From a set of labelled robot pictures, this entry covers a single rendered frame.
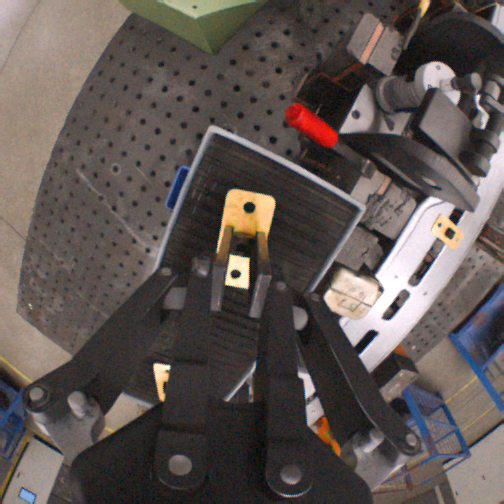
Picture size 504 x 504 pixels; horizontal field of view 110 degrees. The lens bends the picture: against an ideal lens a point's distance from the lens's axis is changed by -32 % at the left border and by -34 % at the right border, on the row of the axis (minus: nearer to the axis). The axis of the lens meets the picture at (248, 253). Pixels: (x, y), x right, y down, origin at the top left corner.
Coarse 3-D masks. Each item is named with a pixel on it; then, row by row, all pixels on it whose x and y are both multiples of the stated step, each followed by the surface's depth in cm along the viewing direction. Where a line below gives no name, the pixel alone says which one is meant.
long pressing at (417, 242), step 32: (480, 192) 34; (416, 224) 37; (480, 224) 37; (384, 256) 40; (416, 256) 40; (448, 256) 40; (384, 288) 42; (416, 288) 43; (352, 320) 45; (384, 320) 46; (416, 320) 46; (384, 352) 49; (320, 416) 60
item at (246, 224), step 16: (240, 192) 20; (224, 208) 20; (240, 208) 20; (256, 208) 20; (272, 208) 20; (224, 224) 21; (240, 224) 21; (256, 224) 21; (240, 240) 20; (240, 256) 21
